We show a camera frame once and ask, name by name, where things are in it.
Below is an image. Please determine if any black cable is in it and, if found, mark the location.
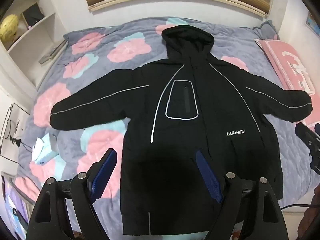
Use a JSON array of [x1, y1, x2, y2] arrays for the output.
[[279, 204, 316, 210]]

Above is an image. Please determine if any white wall poster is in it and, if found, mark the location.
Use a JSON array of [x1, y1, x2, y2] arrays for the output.
[[0, 104, 25, 158]]

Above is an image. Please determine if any black hooded jacket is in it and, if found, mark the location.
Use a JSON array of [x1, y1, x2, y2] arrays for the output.
[[50, 25, 314, 235]]

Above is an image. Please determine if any pink pillow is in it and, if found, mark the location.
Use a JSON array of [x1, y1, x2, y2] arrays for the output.
[[254, 39, 320, 128]]

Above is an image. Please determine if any white wall shelf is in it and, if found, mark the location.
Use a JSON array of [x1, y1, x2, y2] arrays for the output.
[[0, 0, 66, 64]]

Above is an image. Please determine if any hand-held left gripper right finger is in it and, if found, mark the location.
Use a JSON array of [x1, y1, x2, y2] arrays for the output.
[[196, 150, 295, 240]]

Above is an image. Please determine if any purple printed panel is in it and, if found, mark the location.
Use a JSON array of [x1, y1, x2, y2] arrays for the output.
[[0, 172, 30, 240]]

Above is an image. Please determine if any grey floral plush blanket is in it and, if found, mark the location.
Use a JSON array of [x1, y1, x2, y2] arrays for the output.
[[16, 17, 313, 240]]

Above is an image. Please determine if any grey pillow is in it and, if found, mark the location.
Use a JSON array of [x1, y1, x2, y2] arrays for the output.
[[252, 20, 280, 40]]

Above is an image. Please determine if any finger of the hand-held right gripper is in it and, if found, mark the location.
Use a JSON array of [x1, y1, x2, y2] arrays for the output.
[[295, 122, 320, 153]]

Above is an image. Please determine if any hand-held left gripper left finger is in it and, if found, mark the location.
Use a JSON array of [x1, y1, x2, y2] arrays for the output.
[[25, 149, 117, 240]]

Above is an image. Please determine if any light blue tissue box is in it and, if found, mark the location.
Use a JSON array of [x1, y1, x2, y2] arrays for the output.
[[31, 134, 59, 167]]

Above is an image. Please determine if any black box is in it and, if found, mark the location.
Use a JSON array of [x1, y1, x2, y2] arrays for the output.
[[22, 2, 45, 27]]

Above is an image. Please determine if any yellow ball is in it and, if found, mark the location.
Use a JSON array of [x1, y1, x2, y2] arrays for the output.
[[0, 14, 20, 42]]

